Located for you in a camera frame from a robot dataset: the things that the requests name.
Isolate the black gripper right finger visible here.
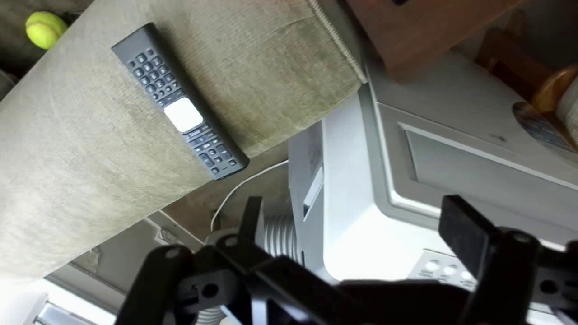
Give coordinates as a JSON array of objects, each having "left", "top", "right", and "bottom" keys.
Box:
[{"left": 437, "top": 195, "right": 578, "bottom": 325}]

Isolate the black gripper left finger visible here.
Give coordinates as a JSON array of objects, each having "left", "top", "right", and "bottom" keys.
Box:
[{"left": 114, "top": 195, "right": 285, "bottom": 325}]

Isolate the dark grey remote control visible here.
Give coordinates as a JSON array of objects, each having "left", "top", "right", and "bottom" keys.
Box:
[{"left": 110, "top": 22, "right": 251, "bottom": 180}]

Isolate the beige fabric sofa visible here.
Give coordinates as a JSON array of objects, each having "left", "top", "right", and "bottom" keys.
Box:
[{"left": 0, "top": 0, "right": 368, "bottom": 285}]

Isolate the white portable air conditioner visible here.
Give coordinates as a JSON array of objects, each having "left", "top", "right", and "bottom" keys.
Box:
[{"left": 287, "top": 50, "right": 578, "bottom": 294}]

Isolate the beige armchair with wooden arms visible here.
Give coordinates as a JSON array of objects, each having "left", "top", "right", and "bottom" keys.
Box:
[{"left": 475, "top": 29, "right": 578, "bottom": 152}]

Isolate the dark brown wooden table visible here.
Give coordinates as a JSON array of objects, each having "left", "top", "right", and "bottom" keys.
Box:
[{"left": 345, "top": 0, "right": 525, "bottom": 81}]

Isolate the yellow-green tennis ball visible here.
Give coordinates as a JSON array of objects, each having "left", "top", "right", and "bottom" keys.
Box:
[{"left": 23, "top": 9, "right": 68, "bottom": 50}]

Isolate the grey corrugated exhaust hose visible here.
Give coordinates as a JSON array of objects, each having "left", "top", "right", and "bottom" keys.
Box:
[{"left": 258, "top": 215, "right": 303, "bottom": 262}]

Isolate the thin white cable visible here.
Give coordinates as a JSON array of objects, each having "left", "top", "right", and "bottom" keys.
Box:
[{"left": 208, "top": 157, "right": 291, "bottom": 233}]

